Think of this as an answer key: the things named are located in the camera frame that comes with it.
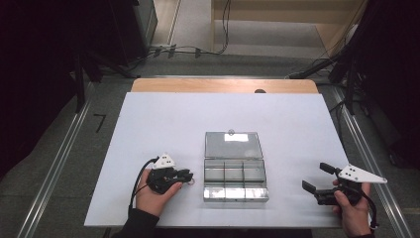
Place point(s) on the black floor bar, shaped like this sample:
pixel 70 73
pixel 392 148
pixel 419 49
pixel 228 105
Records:
pixel 310 70

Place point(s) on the wooden table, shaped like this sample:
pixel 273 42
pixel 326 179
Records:
pixel 198 85

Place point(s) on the black metal stand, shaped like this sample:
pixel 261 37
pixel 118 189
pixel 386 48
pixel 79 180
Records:
pixel 79 86
pixel 350 89

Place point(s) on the metal floor rail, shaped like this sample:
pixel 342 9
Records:
pixel 358 135
pixel 56 168

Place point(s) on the black cabinet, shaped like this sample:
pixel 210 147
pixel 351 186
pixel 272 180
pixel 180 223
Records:
pixel 128 29

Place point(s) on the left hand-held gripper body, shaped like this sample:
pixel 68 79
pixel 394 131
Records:
pixel 161 178

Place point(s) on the person's right hand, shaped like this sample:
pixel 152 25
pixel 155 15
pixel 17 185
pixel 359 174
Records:
pixel 353 218

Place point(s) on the transparent grey compartment box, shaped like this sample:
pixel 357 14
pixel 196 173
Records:
pixel 232 180

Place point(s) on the person's left hand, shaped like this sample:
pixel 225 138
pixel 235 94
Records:
pixel 152 200

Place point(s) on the white table board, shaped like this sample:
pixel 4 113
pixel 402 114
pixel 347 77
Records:
pixel 165 119

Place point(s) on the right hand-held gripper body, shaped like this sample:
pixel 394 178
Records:
pixel 350 185

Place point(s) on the beige wooden shelf unit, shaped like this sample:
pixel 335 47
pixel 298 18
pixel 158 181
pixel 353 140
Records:
pixel 264 33

